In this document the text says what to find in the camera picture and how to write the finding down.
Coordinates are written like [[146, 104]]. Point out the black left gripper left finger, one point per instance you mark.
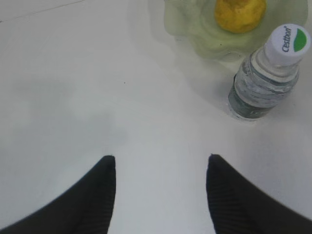
[[85, 208]]

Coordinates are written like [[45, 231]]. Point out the yellow pear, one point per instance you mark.
[[239, 16]]

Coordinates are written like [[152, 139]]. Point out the clear plastic water bottle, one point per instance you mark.
[[268, 75]]

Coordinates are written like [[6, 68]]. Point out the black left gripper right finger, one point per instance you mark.
[[236, 206]]

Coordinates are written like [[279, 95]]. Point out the green wavy glass plate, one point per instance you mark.
[[194, 19]]

